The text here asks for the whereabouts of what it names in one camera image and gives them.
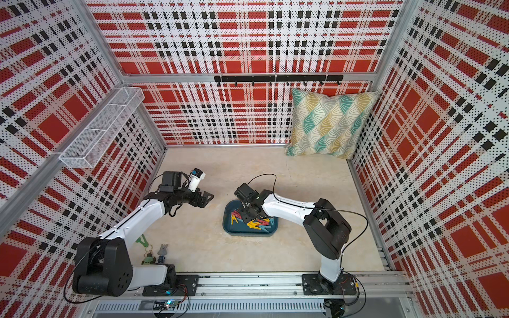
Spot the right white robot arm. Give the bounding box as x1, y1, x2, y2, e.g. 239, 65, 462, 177
235, 190, 351, 283

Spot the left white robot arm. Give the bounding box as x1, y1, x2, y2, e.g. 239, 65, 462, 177
72, 189, 214, 297

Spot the teal plastic storage tray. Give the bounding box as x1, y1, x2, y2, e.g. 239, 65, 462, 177
222, 200, 279, 237

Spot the yellow clothespin in tray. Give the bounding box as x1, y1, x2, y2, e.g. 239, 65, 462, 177
247, 219, 266, 231

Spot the pink clothespin in tray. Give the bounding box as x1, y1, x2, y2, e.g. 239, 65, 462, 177
230, 211, 243, 225

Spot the grey rabbit figurine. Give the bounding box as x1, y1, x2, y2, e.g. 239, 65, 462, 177
157, 244, 168, 264

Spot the green circuit board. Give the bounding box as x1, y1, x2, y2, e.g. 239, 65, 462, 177
153, 299, 180, 311

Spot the patterned green yellow pillow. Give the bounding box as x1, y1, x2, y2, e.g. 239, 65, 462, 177
285, 89, 380, 160

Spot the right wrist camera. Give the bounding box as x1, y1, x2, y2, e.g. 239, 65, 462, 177
234, 183, 258, 202

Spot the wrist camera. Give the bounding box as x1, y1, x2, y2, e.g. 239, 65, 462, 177
159, 171, 182, 193
234, 183, 258, 202

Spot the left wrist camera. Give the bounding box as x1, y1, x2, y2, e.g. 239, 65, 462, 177
159, 171, 182, 193

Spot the green toy keychain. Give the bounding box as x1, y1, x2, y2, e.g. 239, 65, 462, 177
136, 235, 156, 265

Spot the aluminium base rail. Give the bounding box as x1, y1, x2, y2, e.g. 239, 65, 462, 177
81, 272, 422, 317

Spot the white wire mesh shelf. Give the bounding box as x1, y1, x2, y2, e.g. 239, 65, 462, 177
59, 87, 143, 168

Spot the black hook rail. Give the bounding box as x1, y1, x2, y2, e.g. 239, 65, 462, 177
213, 74, 344, 84

